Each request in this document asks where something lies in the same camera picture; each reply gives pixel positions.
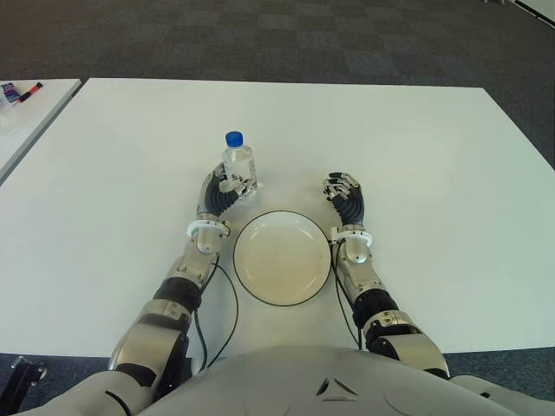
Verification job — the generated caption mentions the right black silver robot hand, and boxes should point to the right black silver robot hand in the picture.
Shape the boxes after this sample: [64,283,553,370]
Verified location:
[321,172,366,229]

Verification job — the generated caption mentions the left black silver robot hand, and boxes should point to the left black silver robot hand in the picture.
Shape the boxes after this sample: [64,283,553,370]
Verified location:
[197,159,259,220]

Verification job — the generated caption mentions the clear water bottle blue cap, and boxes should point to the clear water bottle blue cap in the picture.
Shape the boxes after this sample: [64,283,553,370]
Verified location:
[220,130,259,198]

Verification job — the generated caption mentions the white plate black rim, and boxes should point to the white plate black rim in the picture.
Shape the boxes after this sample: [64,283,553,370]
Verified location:
[232,211,336,309]

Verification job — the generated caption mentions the grey robot torso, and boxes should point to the grey robot torso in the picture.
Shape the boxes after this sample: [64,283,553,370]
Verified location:
[42,344,555,416]

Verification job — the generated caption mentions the white side table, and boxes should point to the white side table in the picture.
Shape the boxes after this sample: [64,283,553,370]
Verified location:
[0,78,83,185]

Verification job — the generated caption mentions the red black marker pen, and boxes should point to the red black marker pen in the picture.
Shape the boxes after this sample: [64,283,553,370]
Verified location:
[12,81,44,107]

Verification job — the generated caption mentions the black wheeled stand base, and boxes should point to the black wheeled stand base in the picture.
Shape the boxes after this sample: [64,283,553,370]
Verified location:
[0,355,48,411]

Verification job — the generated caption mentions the white board panel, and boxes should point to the white board panel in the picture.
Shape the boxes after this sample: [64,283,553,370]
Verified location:
[513,0,555,25]

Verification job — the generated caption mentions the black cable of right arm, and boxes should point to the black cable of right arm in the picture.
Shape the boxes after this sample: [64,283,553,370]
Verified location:
[331,241,365,350]

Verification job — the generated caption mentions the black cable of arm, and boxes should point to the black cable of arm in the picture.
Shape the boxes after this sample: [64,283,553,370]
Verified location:
[194,262,240,370]
[331,241,365,350]

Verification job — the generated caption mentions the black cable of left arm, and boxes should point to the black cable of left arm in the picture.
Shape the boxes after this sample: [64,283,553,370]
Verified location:
[194,262,240,370]

